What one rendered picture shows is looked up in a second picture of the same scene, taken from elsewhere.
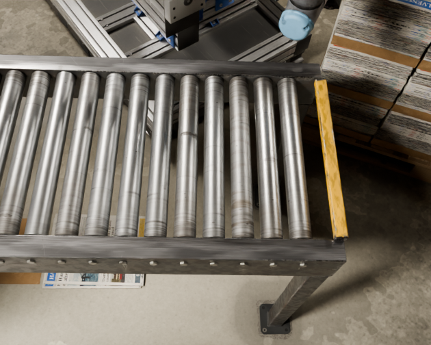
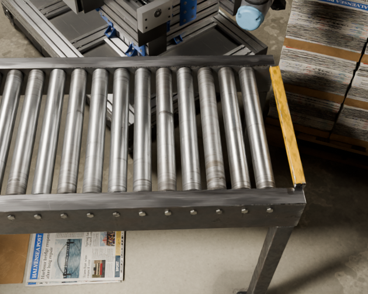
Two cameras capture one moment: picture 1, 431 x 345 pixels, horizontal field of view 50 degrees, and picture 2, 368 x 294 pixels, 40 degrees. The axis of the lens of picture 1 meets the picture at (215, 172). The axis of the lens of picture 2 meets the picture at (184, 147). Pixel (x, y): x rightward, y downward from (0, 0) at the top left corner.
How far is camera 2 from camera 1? 37 cm
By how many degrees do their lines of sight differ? 9
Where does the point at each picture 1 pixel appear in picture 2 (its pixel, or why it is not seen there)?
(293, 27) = (247, 18)
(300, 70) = (257, 60)
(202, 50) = not seen: hidden behind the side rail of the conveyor
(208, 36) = (173, 52)
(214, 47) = not seen: hidden behind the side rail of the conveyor
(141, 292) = (121, 286)
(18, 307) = not seen: outside the picture
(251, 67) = (215, 59)
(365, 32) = (312, 33)
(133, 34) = (104, 53)
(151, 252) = (140, 203)
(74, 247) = (75, 202)
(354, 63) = (305, 62)
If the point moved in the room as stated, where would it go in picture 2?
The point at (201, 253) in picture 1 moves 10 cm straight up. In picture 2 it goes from (183, 202) to (183, 180)
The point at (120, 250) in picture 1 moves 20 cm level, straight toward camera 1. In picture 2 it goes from (114, 203) to (152, 268)
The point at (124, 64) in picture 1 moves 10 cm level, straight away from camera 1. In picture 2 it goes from (107, 62) to (101, 41)
